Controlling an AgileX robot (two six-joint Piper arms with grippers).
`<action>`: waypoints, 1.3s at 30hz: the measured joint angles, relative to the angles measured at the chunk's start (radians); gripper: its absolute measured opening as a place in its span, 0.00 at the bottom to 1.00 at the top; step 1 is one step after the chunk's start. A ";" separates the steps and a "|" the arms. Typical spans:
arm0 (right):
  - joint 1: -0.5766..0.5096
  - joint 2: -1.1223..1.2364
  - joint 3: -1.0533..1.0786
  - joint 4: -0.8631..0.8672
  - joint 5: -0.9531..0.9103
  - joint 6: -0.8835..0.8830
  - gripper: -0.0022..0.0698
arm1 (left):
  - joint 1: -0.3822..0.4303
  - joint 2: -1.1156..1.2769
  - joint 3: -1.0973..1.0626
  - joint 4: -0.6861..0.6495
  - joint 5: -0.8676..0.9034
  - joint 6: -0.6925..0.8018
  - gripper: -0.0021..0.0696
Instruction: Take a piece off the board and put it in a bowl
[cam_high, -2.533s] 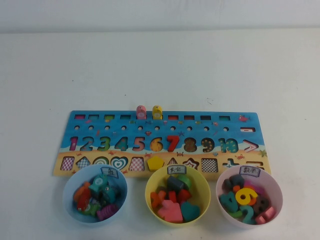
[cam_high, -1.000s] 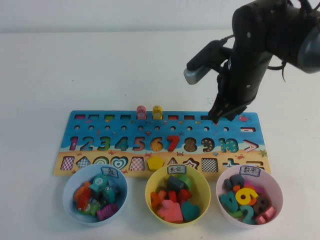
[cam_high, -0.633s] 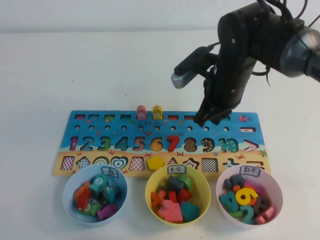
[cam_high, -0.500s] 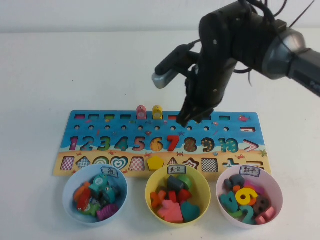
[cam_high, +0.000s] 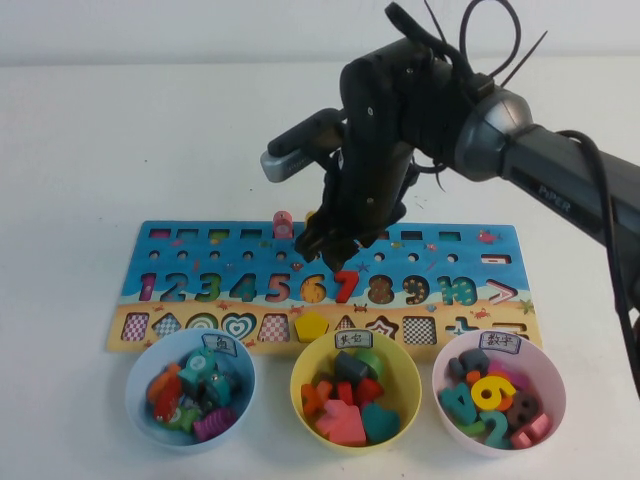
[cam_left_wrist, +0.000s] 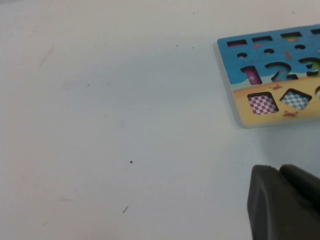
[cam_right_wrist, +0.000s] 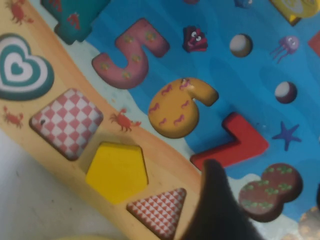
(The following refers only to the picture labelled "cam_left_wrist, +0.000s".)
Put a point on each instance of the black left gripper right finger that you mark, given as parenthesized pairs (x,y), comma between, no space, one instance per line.
(302,182)

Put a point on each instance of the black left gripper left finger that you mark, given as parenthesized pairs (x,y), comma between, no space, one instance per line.
(270,205)

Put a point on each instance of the colourful wooden puzzle board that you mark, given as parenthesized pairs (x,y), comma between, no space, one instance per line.
(227,62)

